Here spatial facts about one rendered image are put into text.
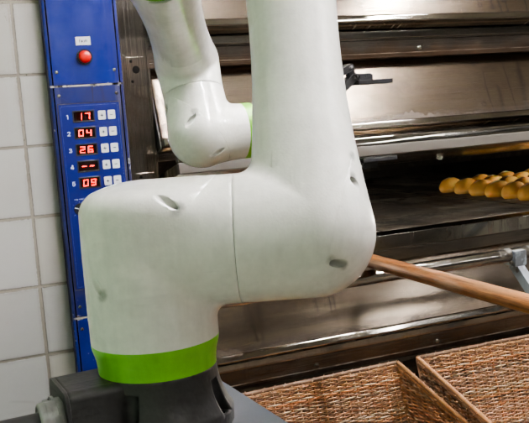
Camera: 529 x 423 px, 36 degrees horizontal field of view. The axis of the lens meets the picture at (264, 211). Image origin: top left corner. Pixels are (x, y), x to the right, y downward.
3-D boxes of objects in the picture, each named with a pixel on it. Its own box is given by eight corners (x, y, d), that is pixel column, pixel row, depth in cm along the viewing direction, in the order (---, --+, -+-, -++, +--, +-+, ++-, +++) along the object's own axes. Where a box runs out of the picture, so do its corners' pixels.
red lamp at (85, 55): (76, 65, 177) (74, 37, 177) (92, 65, 179) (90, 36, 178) (78, 65, 176) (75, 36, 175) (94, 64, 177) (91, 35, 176)
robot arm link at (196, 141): (167, 180, 136) (183, 155, 126) (154, 111, 139) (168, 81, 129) (246, 172, 141) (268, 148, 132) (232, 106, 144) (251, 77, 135)
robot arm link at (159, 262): (243, 378, 78) (228, 178, 76) (80, 389, 78) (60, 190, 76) (248, 341, 91) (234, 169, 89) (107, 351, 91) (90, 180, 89)
